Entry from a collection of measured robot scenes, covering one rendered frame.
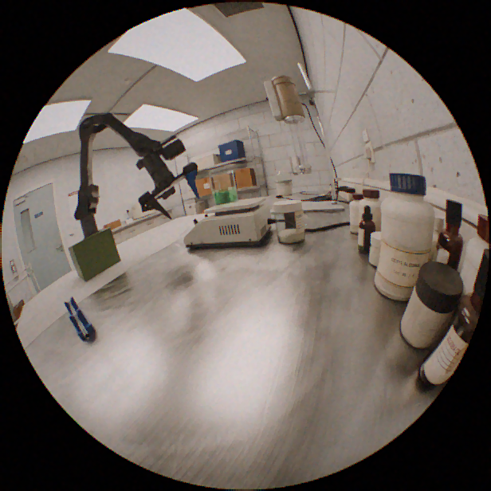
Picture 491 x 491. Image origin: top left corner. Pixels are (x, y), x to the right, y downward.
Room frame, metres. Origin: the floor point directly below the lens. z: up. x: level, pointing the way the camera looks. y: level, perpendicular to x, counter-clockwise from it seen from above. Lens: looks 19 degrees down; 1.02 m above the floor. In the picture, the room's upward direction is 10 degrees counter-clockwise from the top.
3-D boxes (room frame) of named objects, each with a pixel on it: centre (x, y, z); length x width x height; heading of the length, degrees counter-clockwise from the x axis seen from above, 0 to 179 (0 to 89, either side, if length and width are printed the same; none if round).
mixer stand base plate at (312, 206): (0.69, -0.28, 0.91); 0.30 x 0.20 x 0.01; 65
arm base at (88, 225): (0.39, 0.46, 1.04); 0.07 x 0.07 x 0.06; 56
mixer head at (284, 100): (0.70, -0.27, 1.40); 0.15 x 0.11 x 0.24; 65
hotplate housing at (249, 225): (0.43, 0.03, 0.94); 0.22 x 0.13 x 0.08; 67
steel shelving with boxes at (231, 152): (2.90, 0.23, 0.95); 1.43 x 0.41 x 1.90; 65
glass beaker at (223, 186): (0.43, 0.02, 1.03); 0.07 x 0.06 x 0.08; 131
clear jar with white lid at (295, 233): (0.34, -0.10, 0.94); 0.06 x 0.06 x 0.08
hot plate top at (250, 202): (0.42, 0.00, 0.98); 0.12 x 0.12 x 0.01; 67
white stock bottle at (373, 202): (0.25, -0.25, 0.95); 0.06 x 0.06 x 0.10
